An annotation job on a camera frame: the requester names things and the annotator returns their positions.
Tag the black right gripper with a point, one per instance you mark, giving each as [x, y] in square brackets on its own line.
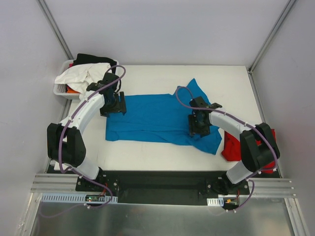
[199, 128]

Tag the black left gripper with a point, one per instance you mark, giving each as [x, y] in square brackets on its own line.
[114, 108]

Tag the blue t-shirt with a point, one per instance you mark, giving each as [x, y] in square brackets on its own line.
[161, 118]

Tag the red t-shirt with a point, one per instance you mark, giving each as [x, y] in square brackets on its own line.
[232, 152]

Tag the white laundry basket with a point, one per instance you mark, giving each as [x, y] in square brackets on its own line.
[64, 91]

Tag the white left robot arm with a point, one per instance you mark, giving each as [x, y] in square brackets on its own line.
[65, 144]

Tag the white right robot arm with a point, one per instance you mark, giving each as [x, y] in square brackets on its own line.
[258, 146]

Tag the orange garment in basket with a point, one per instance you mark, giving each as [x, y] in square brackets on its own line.
[69, 90]

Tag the white t-shirt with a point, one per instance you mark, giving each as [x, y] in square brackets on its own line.
[81, 76]

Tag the black t-shirt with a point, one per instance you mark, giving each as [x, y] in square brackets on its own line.
[87, 59]

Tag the white slotted cable duct right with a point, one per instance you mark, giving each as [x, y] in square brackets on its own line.
[215, 202]

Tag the white slotted cable duct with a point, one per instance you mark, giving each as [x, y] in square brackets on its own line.
[76, 198]
[215, 202]

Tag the black robot base mount plate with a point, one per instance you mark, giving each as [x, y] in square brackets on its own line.
[163, 187]

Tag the white slotted cable duct left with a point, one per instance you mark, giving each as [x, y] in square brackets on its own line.
[76, 198]

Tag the aluminium table edge rail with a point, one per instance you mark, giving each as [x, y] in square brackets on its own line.
[65, 183]

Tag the aluminium frame post left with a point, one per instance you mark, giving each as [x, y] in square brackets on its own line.
[55, 28]

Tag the aluminium frame post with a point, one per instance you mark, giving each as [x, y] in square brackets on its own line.
[55, 28]
[272, 34]

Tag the aluminium frame post right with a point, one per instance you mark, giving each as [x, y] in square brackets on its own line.
[272, 34]

